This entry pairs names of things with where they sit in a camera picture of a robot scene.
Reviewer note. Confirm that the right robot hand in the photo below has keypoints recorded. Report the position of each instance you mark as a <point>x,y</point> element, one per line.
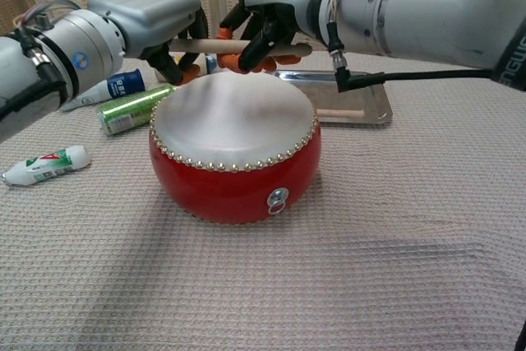
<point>283,1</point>

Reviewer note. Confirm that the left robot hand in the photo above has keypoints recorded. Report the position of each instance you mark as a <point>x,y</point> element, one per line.
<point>152,14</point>

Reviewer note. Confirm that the wooden drumstick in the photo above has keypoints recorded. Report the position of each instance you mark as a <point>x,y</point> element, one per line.
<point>341,113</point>
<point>213,44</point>

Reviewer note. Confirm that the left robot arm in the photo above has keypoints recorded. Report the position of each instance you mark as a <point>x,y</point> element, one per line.
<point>78,42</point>

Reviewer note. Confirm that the stainless steel tray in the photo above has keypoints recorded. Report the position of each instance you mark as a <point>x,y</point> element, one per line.
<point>370,100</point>

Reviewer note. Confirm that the red drum white skin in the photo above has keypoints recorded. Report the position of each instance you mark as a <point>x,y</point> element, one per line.
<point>234,186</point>

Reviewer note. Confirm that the cream mayonnaise squeeze bottle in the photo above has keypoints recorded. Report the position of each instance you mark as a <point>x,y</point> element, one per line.
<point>211,64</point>

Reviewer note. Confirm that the green drink can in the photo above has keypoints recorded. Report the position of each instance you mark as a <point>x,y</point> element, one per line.
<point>127,114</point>

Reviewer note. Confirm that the small white green tube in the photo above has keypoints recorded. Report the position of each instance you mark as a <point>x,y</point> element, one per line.
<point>61,162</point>

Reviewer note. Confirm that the beige woven tablecloth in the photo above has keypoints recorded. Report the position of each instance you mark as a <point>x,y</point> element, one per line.
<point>370,244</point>

